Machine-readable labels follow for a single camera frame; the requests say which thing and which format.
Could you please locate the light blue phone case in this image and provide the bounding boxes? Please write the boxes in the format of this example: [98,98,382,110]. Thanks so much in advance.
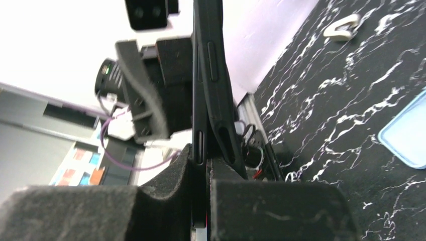
[378,89,425,170]

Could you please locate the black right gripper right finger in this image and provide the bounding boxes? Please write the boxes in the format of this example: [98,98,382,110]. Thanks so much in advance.
[207,159,360,240]

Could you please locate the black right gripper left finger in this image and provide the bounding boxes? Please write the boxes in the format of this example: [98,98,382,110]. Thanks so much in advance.
[1,144,192,240]

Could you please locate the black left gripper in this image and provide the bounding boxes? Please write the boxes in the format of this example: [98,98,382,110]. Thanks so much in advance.
[94,37,192,140]

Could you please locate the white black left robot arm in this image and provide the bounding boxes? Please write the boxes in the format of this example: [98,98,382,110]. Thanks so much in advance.
[94,37,193,149]

